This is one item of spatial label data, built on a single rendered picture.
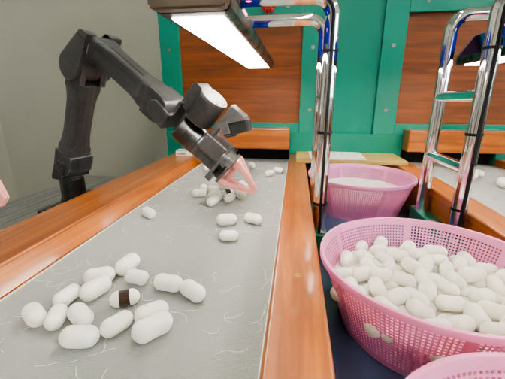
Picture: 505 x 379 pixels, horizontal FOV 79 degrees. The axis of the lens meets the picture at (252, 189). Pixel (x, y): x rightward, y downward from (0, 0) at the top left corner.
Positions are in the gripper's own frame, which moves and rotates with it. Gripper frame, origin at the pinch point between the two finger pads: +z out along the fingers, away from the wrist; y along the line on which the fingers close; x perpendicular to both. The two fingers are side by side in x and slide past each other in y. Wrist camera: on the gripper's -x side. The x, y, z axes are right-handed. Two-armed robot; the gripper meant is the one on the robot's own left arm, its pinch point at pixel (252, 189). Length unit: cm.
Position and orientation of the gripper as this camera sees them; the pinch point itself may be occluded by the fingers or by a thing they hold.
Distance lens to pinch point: 64.3
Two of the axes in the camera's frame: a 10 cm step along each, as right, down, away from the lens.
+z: 7.5, 6.6, 0.9
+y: 1.3, -2.9, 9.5
